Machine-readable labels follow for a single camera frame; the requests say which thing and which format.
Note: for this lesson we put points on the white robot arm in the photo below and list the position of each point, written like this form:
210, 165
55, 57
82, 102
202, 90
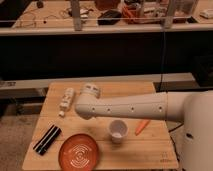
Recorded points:
193, 109

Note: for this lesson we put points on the white bottle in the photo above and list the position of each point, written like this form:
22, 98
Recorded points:
66, 101

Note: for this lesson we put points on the white cup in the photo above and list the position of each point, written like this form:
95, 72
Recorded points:
118, 131

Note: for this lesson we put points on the orange toy carrot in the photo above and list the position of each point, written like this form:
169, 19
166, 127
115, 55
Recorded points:
141, 126

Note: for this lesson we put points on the orange plate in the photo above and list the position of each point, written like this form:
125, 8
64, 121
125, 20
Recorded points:
79, 152

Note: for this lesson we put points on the orange tool on bench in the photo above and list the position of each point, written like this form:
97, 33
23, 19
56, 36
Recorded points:
129, 16

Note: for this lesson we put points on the wooden workbench shelf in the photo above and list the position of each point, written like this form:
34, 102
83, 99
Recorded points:
54, 17

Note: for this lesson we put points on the left metal post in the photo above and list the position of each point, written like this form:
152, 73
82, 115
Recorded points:
75, 7

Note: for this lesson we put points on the metal post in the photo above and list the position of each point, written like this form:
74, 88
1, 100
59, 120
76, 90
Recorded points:
75, 7
168, 20

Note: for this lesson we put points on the right metal post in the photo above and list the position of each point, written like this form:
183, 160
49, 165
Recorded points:
168, 20

